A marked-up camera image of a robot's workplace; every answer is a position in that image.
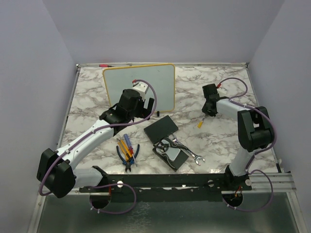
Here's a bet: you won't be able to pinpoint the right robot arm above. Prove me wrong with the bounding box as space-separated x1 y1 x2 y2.
202 84 276 190

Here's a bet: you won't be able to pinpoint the blue handled pliers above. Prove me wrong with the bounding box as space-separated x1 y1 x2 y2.
116 144 140 172

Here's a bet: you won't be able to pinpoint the yellow utility knife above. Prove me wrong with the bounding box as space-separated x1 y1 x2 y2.
117 138 131 162

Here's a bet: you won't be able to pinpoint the blue red screwdriver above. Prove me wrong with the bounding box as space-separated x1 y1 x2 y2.
123 134 138 166

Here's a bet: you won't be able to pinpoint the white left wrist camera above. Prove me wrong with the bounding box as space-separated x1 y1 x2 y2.
133 82 149 100

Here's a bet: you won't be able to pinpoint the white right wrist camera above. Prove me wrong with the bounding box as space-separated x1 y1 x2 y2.
216 83 227 97

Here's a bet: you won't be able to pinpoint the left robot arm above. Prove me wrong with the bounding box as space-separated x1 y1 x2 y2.
36 87 157 198

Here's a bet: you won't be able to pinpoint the black flat box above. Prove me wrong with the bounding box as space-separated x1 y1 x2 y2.
144 116 179 144

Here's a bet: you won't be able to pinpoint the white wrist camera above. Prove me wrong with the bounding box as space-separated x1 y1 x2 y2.
133 82 149 100
216 83 227 97

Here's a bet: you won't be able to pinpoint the black grey wire stripper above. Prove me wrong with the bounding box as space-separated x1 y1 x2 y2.
154 139 182 161

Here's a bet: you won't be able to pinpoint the black front mounting rail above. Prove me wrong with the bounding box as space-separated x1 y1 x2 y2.
79 170 252 202

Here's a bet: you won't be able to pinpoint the yellow framed whiteboard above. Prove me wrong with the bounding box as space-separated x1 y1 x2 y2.
103 64 175 112

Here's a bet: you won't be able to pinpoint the red black marker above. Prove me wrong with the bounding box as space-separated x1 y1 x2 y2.
99 64 114 68

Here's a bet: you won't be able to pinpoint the silver combination wrench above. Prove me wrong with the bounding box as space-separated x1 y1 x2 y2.
169 134 205 166

